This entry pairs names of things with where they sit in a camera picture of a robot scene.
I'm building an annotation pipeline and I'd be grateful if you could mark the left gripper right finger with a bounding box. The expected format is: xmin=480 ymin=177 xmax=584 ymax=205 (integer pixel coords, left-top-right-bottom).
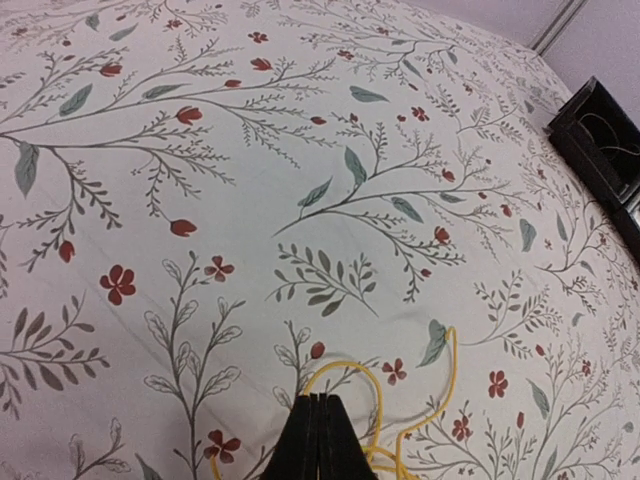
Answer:
xmin=318 ymin=394 xmax=377 ymax=480

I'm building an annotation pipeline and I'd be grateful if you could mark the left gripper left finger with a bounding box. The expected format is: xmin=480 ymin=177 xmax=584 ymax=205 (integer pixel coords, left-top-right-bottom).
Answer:
xmin=262 ymin=394 xmax=320 ymax=480

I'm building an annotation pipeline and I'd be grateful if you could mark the thin grey cable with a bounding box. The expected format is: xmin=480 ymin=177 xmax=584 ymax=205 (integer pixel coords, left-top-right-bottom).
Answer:
xmin=579 ymin=113 xmax=636 ymax=159

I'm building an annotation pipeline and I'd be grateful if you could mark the floral patterned table mat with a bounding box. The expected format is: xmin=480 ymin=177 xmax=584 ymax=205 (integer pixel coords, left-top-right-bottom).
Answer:
xmin=1 ymin=1 xmax=639 ymax=479

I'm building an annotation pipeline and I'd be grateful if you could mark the black three-compartment tray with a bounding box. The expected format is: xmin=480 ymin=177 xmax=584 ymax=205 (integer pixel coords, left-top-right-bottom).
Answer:
xmin=546 ymin=76 xmax=639 ymax=236

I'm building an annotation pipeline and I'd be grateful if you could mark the right aluminium frame post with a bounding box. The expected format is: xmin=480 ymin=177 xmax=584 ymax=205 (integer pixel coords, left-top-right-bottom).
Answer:
xmin=528 ymin=0 xmax=588 ymax=56

